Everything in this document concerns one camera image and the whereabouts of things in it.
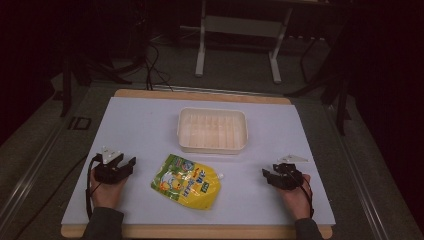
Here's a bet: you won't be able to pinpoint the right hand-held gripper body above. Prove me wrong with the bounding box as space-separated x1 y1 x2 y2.
270 153 310 192

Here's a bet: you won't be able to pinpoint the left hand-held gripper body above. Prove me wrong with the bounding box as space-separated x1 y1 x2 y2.
94 146 126 185

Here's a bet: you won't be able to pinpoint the person's left hand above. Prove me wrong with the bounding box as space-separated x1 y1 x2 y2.
89 168 130 210

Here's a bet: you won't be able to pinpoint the person's right hand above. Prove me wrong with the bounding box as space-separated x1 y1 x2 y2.
277 173 313 222

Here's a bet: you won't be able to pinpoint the white table mat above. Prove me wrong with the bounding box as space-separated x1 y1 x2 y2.
60 96 337 227

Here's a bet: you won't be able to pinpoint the yellow spouted refill pouch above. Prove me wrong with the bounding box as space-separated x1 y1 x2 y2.
150 153 225 211

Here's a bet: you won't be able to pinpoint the white plastic basket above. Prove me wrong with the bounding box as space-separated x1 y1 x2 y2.
176 106 250 156

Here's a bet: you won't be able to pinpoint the black metal stand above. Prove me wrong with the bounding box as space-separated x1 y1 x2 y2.
59 46 134 118
285 29 353 137

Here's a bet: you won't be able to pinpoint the white metal stand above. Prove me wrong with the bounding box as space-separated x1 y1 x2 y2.
194 0 294 85

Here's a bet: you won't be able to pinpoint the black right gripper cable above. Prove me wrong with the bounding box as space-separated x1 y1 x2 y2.
287 166 316 220

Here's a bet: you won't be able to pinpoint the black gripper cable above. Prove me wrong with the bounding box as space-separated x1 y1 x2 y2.
287 166 316 220
84 153 102 221

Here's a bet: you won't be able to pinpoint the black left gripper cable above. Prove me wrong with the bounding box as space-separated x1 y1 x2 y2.
84 153 102 221

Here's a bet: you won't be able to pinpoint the black floor bracket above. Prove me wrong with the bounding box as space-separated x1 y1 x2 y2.
67 115 93 131

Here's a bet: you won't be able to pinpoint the metal floor rail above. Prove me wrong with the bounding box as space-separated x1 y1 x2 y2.
321 99 391 240
0 109 73 228

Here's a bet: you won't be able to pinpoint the black floor cables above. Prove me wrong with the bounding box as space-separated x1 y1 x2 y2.
143 43 175 92

